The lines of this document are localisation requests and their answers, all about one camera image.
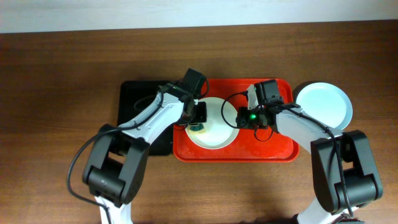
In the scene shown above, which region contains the light blue plate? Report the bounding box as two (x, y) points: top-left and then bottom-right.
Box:
(295, 82), (353, 130)

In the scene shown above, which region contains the red plastic tray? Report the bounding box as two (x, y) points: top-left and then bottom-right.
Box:
(172, 78), (300, 162)

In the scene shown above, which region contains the white plate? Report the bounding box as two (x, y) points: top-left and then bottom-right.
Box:
(185, 97), (239, 150)

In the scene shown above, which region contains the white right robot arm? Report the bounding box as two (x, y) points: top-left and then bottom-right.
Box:
(236, 103), (383, 223)

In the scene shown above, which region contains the green and yellow sponge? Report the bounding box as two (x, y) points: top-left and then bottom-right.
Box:
(188, 123), (205, 134)

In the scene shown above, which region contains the black plastic tray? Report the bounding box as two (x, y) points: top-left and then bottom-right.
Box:
(117, 80), (173, 156)

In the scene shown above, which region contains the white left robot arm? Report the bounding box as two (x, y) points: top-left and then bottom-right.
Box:
(82, 83), (201, 223)

